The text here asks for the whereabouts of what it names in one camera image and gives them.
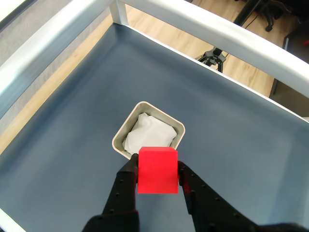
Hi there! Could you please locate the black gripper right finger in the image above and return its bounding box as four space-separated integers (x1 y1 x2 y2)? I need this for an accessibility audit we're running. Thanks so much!
178 160 309 232

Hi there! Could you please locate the white crumpled tissue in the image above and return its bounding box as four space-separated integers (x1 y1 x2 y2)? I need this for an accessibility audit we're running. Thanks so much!
122 112 177 155

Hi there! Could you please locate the black tripod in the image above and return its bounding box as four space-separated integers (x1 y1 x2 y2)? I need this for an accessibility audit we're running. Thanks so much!
194 47 228 73

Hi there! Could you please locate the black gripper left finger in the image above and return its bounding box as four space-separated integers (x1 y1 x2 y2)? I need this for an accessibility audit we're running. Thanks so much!
83 153 141 232

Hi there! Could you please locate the red cube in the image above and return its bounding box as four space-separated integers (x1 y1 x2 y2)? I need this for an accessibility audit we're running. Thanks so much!
137 146 180 195

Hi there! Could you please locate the black office chair base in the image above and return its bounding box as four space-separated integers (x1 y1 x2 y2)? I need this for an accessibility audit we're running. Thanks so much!
233 0 294 32

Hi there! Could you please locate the beige square box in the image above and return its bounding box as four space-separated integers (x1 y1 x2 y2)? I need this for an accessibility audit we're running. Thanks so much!
111 101 186 160

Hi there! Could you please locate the white metal table frame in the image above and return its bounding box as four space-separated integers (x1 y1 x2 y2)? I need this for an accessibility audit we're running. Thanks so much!
0 0 309 232

